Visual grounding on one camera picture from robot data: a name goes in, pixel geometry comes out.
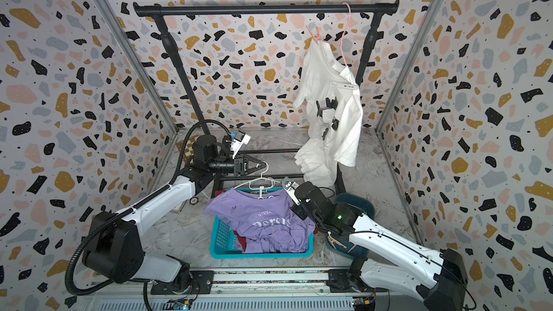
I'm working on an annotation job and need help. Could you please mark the dark grey clothes rack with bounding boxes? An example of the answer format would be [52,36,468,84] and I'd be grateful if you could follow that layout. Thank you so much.
[132,0,400,200]

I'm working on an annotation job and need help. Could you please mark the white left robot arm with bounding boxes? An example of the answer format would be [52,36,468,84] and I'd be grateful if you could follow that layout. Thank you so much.
[82,131,266,289]

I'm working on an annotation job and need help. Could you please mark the aluminium corner profile left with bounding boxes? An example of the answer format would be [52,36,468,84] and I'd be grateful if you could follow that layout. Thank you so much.
[93,0,178,136]

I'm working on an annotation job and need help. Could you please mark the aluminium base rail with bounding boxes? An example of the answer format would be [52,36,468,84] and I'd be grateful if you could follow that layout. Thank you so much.
[80,267,390,310]

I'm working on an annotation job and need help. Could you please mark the black corrugated cable conduit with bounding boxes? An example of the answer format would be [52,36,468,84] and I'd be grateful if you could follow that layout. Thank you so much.
[64,120,234,297]

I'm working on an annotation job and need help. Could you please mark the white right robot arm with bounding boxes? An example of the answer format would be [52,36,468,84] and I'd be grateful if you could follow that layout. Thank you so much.
[282,180,469,310]

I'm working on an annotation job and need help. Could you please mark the teal laundry basket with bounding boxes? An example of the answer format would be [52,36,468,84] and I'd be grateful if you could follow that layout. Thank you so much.
[209,187,315,261]

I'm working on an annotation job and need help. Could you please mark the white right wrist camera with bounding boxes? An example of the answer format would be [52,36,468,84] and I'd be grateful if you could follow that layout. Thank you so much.
[281,177,300,205]

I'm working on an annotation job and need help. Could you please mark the pink wire hanger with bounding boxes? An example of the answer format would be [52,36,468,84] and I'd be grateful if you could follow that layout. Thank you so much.
[338,1,352,67]

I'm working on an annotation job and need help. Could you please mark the wooden chessboard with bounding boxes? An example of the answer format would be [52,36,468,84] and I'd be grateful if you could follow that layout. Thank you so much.
[177,141,194,164]

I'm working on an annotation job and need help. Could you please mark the aluminium corner profile right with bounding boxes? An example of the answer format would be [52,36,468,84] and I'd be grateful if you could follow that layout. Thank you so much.
[374,0,443,134]

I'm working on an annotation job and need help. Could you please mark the white printed t-shirt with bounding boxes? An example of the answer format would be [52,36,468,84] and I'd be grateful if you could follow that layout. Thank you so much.
[293,41,363,187]

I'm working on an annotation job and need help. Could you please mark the red garment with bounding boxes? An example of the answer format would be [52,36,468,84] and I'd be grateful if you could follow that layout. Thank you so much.
[233,231,247,251]

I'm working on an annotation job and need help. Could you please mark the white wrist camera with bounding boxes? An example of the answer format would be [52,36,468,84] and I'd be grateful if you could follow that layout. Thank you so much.
[230,131,251,158]
[281,177,300,205]

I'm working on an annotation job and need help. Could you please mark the pink clothespin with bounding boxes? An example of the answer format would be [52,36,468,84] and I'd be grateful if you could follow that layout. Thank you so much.
[306,26,323,44]

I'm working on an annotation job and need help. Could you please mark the aluminium corner profile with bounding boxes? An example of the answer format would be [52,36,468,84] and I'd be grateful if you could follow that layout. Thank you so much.
[374,0,443,134]
[93,0,178,136]

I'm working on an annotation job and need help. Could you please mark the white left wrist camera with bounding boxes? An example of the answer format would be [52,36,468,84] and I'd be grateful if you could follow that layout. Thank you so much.
[230,131,251,158]

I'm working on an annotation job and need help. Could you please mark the white plastic hangers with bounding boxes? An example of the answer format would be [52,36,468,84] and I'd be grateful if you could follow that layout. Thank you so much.
[233,161,280,200]

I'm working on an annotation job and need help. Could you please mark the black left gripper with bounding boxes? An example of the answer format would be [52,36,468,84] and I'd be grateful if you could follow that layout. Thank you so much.
[207,154,266,181]

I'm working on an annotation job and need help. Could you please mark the dark teal clothespin bin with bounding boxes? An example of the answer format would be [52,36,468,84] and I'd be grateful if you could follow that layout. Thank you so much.
[325,193,375,259]

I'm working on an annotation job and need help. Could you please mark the purple garment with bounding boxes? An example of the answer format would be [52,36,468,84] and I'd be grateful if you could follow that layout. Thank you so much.
[204,189,315,254]

